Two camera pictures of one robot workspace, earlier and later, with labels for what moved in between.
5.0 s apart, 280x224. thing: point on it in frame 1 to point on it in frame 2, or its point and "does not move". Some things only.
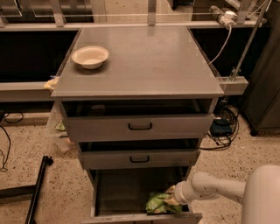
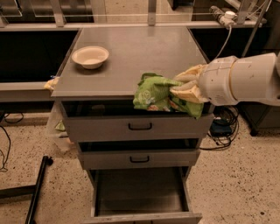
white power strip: x=225 y=17 does not move
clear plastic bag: x=57 y=129 does not move
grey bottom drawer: x=119 y=196 does not move
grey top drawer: x=141 y=120 does not move
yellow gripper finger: x=171 y=200 to x=189 y=91
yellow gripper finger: x=171 y=190 to x=191 y=74
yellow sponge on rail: x=52 y=83 does not move
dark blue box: x=220 y=128 does not move
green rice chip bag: x=155 y=205 to x=153 y=94
